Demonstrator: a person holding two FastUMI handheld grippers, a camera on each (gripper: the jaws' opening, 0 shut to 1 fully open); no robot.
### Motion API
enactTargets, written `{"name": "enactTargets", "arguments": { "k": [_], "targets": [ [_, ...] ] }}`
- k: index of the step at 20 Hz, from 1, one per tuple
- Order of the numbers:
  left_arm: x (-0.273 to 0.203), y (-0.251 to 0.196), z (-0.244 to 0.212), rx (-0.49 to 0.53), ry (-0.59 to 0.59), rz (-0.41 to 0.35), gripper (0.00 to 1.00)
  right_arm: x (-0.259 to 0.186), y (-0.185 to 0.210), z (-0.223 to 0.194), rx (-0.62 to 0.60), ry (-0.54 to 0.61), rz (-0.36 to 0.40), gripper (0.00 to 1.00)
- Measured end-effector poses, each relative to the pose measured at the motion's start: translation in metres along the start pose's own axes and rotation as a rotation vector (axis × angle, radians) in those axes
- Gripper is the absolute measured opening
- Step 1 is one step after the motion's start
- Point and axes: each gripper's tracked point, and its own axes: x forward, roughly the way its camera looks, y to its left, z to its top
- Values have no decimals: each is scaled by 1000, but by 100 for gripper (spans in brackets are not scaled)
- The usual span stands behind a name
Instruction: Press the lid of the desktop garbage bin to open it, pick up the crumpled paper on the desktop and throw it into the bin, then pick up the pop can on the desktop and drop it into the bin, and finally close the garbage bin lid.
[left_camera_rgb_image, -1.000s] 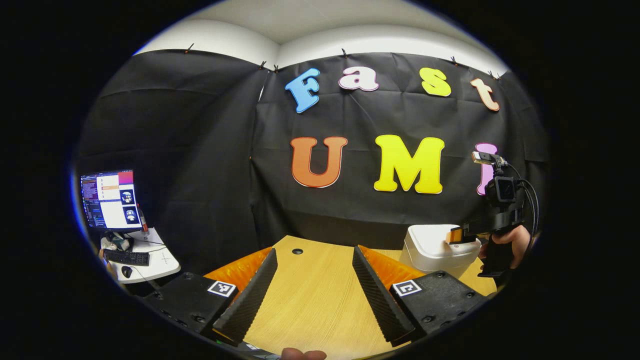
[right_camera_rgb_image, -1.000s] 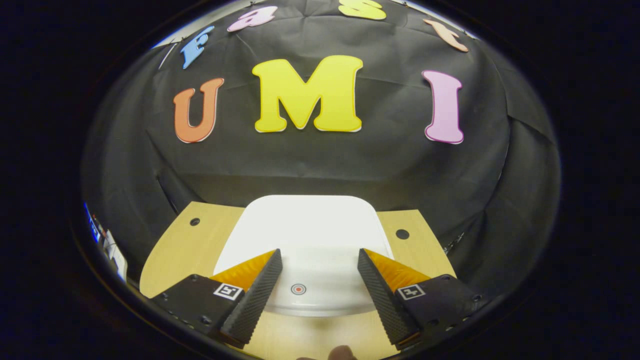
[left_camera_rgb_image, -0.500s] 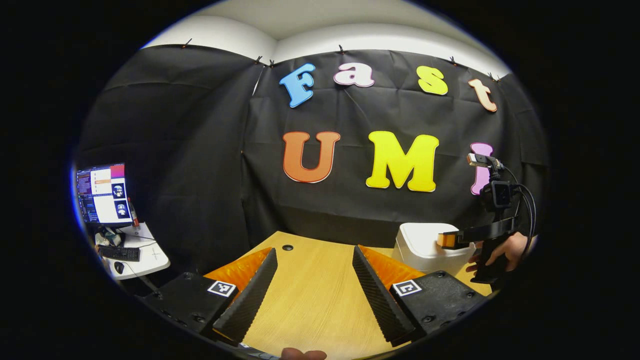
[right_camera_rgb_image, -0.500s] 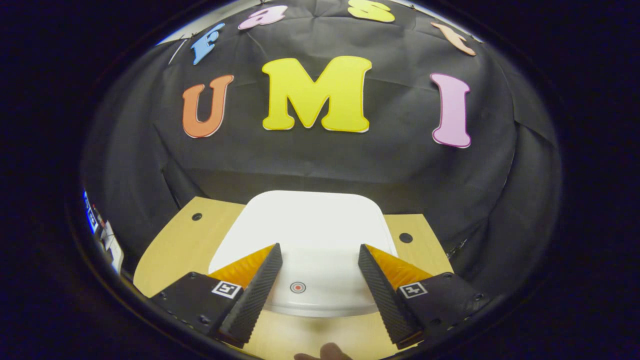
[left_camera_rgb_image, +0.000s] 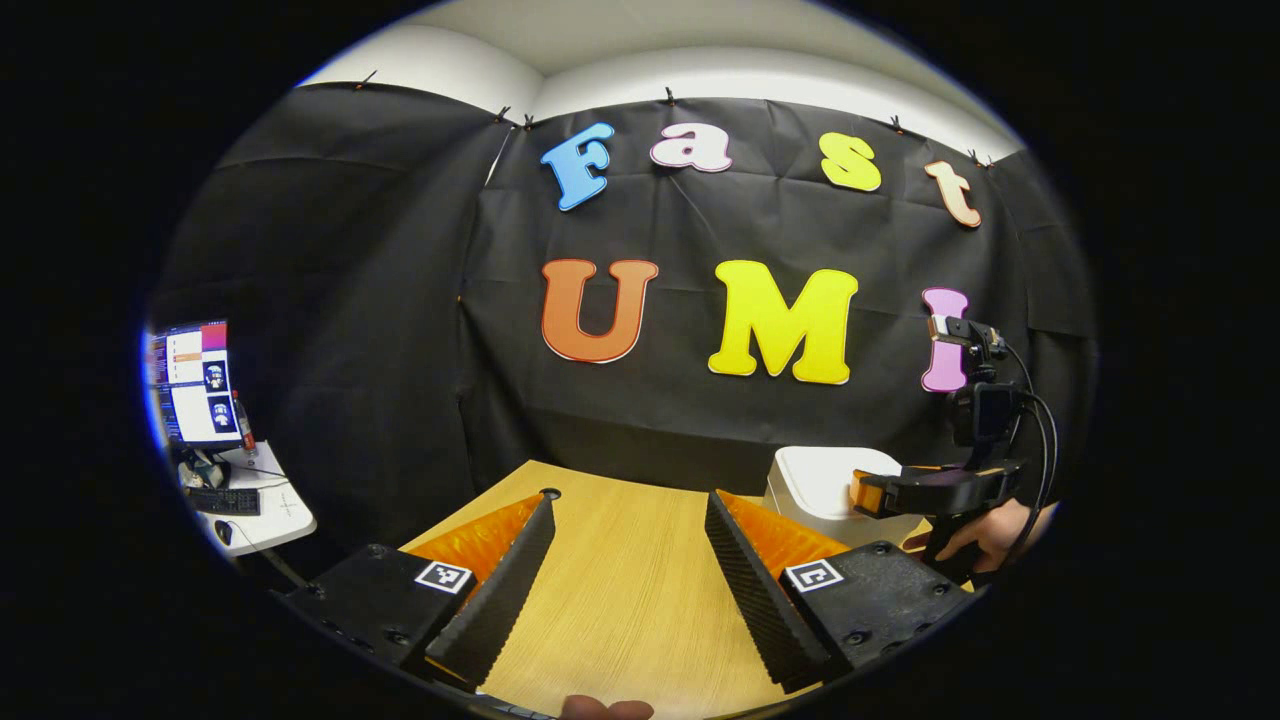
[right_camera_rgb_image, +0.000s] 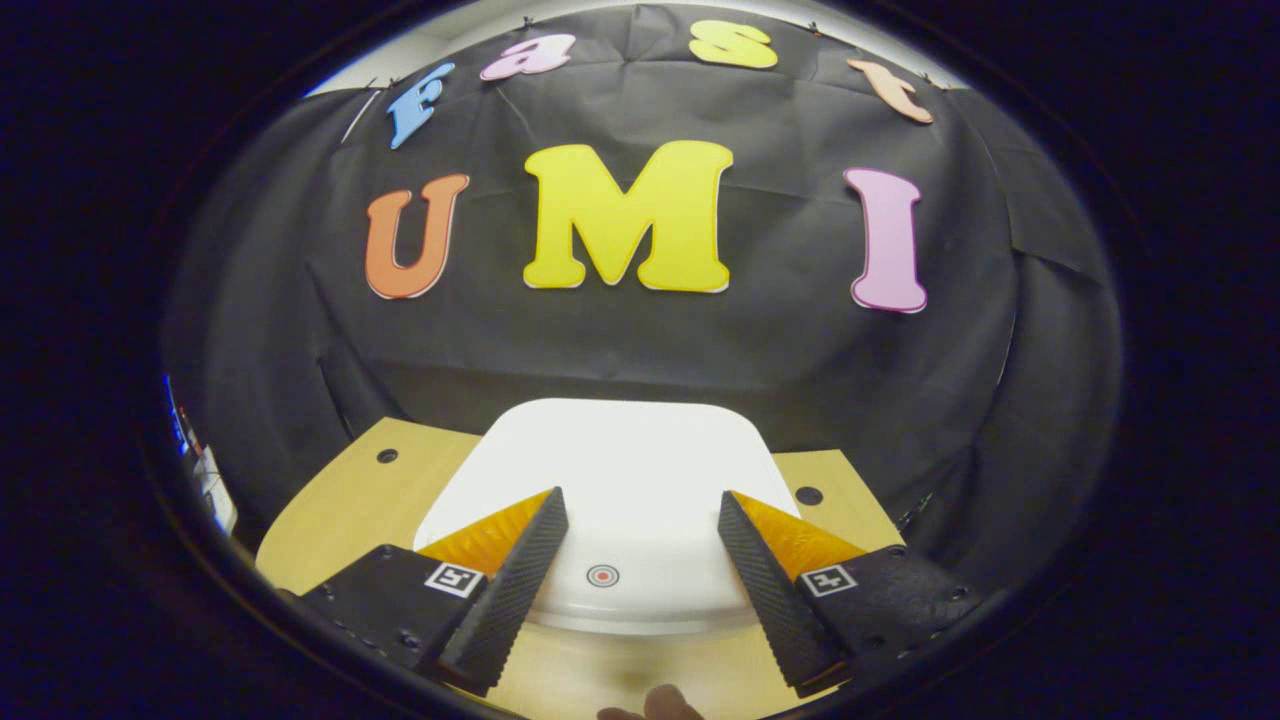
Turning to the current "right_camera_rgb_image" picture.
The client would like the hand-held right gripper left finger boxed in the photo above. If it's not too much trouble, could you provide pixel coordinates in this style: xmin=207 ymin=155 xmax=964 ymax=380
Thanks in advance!
xmin=298 ymin=486 xmax=570 ymax=699

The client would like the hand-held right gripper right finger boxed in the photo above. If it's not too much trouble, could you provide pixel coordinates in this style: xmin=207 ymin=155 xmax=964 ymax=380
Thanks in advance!
xmin=716 ymin=489 xmax=983 ymax=700

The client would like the white desktop garbage bin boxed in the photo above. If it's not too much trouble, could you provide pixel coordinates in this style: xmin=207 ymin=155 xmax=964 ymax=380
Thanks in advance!
xmin=412 ymin=397 xmax=803 ymax=638

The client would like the wooden desktop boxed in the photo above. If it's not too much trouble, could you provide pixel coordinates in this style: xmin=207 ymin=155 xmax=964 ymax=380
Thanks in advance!
xmin=254 ymin=417 xmax=907 ymax=720

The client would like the black backdrop cloth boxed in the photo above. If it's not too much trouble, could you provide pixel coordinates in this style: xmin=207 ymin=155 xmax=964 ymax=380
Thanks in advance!
xmin=160 ymin=5 xmax=1123 ymax=591

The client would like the white side table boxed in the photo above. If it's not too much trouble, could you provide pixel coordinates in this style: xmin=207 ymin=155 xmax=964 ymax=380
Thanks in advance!
xmin=192 ymin=445 xmax=241 ymax=538

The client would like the computer monitor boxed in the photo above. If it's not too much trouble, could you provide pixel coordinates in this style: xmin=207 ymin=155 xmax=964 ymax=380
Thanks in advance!
xmin=163 ymin=373 xmax=201 ymax=459

